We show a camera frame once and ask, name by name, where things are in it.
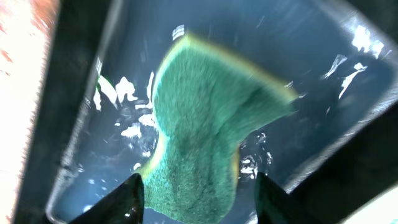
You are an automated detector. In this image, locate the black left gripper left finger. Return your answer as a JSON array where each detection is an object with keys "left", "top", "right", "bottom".
[{"left": 69, "top": 173, "right": 144, "bottom": 224}]

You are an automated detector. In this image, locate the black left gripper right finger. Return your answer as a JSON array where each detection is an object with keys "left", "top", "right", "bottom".
[{"left": 254, "top": 172, "right": 311, "bottom": 224}]

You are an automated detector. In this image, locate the green yellow sponge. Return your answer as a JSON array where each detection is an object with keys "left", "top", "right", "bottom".
[{"left": 138, "top": 33, "right": 298, "bottom": 223}]

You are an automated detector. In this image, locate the black water tray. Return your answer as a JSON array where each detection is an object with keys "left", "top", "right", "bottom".
[{"left": 12, "top": 0, "right": 397, "bottom": 223}]

